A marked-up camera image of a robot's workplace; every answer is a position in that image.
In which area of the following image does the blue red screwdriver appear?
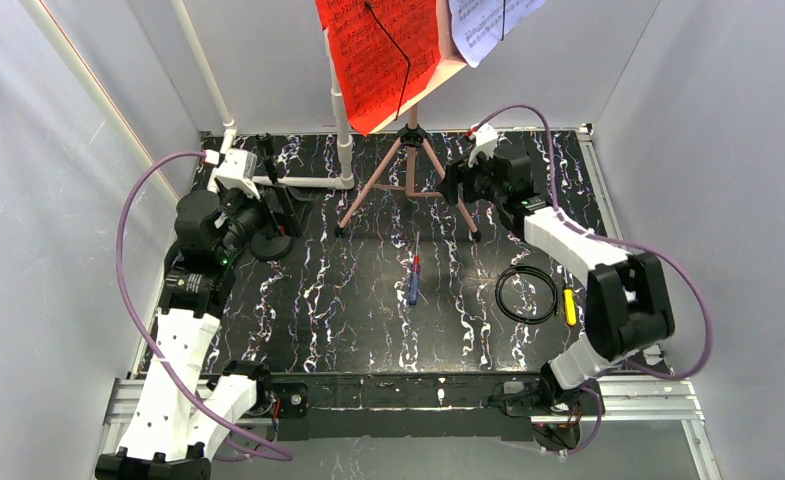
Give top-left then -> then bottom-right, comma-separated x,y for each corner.
407,233 -> 421,306

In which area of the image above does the white sheet music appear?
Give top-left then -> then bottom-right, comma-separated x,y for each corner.
448,0 -> 546,68

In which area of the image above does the red sheet music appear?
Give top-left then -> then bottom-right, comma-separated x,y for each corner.
315,0 -> 442,135

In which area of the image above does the yellow handled tool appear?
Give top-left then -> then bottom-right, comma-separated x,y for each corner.
563,288 -> 578,328

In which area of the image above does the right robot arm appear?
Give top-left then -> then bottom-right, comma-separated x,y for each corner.
438,145 -> 675,408

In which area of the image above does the coiled black cable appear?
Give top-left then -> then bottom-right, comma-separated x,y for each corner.
494,265 -> 560,326

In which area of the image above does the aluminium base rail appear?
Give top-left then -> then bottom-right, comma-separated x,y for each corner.
93,374 -> 721,480

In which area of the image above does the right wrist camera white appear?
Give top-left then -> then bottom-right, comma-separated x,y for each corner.
467,123 -> 499,167

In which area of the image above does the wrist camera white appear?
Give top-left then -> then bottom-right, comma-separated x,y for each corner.
467,123 -> 499,167
207,148 -> 261,200

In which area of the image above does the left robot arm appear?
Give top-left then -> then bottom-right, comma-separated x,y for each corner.
94,184 -> 314,479

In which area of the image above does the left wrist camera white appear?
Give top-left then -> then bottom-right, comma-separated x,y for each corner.
207,148 -> 261,200

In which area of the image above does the white PVC pipe frame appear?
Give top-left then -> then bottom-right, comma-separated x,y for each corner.
24,1 -> 355,190

